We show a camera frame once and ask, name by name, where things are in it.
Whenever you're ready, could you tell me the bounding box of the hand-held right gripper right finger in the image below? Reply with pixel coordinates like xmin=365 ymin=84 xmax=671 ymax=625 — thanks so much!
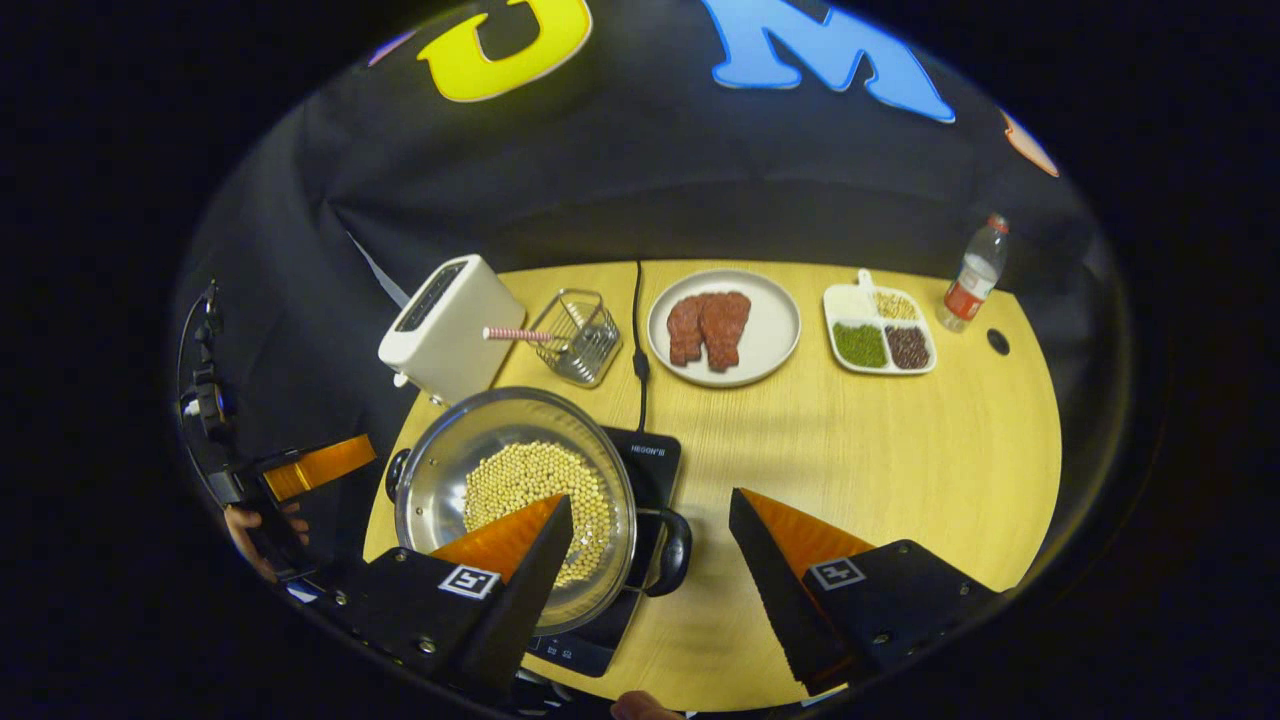
xmin=728 ymin=487 xmax=1002 ymax=699

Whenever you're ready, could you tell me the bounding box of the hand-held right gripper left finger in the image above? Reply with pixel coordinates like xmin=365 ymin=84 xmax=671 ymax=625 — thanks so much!
xmin=325 ymin=493 xmax=577 ymax=702

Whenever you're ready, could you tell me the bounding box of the steel pot with black handles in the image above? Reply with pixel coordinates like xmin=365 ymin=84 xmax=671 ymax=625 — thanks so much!
xmin=385 ymin=386 xmax=693 ymax=638

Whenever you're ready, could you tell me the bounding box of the black induction cooktop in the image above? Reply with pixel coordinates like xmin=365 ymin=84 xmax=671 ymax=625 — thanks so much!
xmin=520 ymin=425 xmax=684 ymax=679

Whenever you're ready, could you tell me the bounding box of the pile of yellow soybeans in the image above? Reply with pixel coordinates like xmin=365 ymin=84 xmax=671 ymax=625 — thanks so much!
xmin=462 ymin=441 xmax=614 ymax=590

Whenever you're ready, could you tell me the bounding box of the white toaster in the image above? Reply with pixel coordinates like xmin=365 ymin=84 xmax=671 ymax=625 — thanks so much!
xmin=378 ymin=253 xmax=528 ymax=406

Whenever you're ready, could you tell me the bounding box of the pile of green beans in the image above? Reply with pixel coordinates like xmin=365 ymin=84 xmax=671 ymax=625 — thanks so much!
xmin=833 ymin=322 xmax=889 ymax=368

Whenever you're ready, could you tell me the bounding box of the white round plate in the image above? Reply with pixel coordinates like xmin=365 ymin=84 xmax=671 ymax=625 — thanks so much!
xmin=647 ymin=268 xmax=803 ymax=389

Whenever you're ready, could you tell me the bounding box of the brown meat piece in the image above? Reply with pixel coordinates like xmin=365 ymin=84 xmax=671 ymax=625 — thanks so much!
xmin=666 ymin=295 xmax=706 ymax=367
xmin=698 ymin=291 xmax=753 ymax=373

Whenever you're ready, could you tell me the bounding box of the pile of dark red beans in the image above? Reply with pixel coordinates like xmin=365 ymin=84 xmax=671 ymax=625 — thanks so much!
xmin=885 ymin=325 xmax=931 ymax=370

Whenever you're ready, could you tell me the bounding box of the white divided dish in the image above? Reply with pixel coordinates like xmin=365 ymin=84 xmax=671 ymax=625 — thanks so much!
xmin=823 ymin=278 xmax=938 ymax=377

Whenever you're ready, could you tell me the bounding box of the plastic bottle with red label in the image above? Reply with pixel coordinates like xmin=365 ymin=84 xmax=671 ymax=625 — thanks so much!
xmin=937 ymin=213 xmax=1011 ymax=334

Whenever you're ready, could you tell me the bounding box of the black power cable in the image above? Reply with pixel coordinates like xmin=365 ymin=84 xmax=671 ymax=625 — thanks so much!
xmin=630 ymin=260 xmax=652 ymax=433

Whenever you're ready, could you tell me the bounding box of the wire mesh basket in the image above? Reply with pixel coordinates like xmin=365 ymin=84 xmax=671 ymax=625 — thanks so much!
xmin=527 ymin=288 xmax=623 ymax=389

